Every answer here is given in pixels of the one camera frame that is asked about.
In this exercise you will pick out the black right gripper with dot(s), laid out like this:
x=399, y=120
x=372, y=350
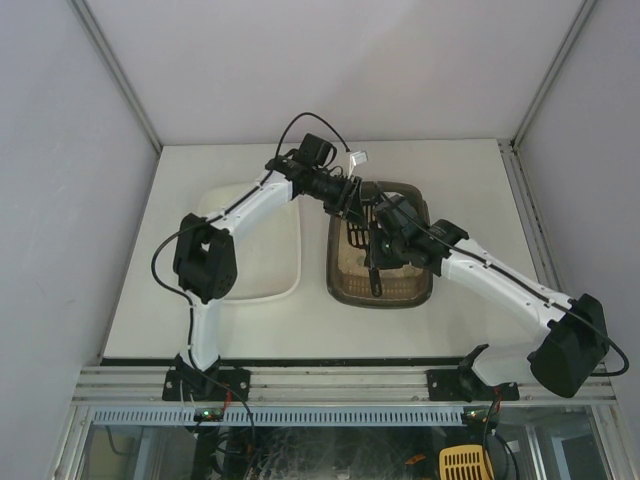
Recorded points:
x=376, y=245

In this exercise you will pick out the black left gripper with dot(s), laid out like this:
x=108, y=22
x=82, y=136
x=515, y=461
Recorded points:
x=350, y=194

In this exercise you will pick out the black litter scoop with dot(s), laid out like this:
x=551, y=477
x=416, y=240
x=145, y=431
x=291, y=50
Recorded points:
x=368, y=237

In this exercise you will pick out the grey litter box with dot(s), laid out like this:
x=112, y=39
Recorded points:
x=360, y=269

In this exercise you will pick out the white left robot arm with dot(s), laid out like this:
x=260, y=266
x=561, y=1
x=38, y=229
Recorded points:
x=205, y=256

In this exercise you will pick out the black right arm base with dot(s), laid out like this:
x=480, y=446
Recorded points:
x=462, y=384

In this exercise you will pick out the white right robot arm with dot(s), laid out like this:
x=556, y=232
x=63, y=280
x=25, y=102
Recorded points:
x=567, y=336

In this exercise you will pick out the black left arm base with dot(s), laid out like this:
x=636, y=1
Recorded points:
x=184, y=382

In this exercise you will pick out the white plastic tray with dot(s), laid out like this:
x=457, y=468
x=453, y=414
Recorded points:
x=267, y=245

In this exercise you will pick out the yellow slotted scoop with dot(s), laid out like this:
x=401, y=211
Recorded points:
x=465, y=462

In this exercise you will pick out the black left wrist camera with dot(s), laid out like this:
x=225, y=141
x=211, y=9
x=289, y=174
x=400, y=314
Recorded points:
x=315, y=151

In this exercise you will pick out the grey slotted cable duct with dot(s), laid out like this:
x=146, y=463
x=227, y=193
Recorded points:
x=349, y=416

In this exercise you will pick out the aluminium frame rail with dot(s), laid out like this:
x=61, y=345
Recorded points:
x=313, y=386

